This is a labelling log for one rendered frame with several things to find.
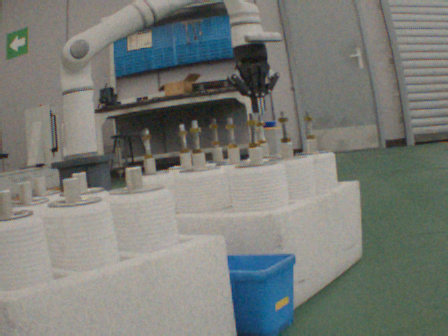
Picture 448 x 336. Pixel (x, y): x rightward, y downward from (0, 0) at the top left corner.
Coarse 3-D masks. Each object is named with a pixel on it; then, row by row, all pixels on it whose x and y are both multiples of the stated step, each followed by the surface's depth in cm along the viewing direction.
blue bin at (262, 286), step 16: (240, 256) 92; (256, 256) 90; (272, 256) 88; (288, 256) 87; (240, 272) 80; (256, 272) 78; (272, 272) 79; (288, 272) 84; (240, 288) 80; (256, 288) 79; (272, 288) 80; (288, 288) 85; (240, 304) 81; (256, 304) 79; (272, 304) 80; (288, 304) 85; (240, 320) 81; (256, 320) 80; (272, 320) 80; (288, 320) 85
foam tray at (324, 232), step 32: (320, 192) 113; (352, 192) 119; (192, 224) 100; (224, 224) 96; (256, 224) 93; (288, 224) 93; (320, 224) 104; (352, 224) 118; (320, 256) 103; (352, 256) 118; (320, 288) 103
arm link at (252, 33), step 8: (240, 24) 122; (248, 24) 122; (256, 24) 123; (232, 32) 124; (240, 32) 122; (248, 32) 118; (256, 32) 118; (232, 40) 124; (240, 40) 122; (248, 40) 118; (256, 40) 119; (264, 40) 120; (272, 40) 120; (280, 40) 121
